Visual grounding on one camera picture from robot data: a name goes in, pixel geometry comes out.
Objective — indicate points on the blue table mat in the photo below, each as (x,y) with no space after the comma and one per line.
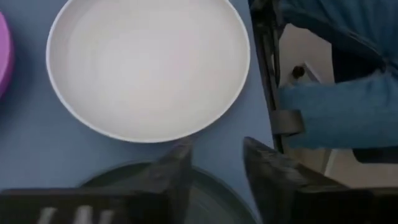
(31,140)

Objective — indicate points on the person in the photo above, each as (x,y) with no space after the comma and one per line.
(342,109)

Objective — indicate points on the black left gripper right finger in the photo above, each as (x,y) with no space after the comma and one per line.
(273,180)

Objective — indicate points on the grey metal bracket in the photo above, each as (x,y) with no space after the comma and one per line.
(287,122)

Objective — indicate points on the black metal table frame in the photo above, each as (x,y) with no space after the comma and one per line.
(264,62)

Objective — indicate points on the purple round plate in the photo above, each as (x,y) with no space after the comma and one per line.
(4,53)

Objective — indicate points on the white round plate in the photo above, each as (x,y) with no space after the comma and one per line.
(149,68)

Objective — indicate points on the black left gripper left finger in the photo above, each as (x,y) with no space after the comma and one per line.
(174,180)

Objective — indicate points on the dark green round plate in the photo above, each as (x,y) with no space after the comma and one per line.
(214,199)

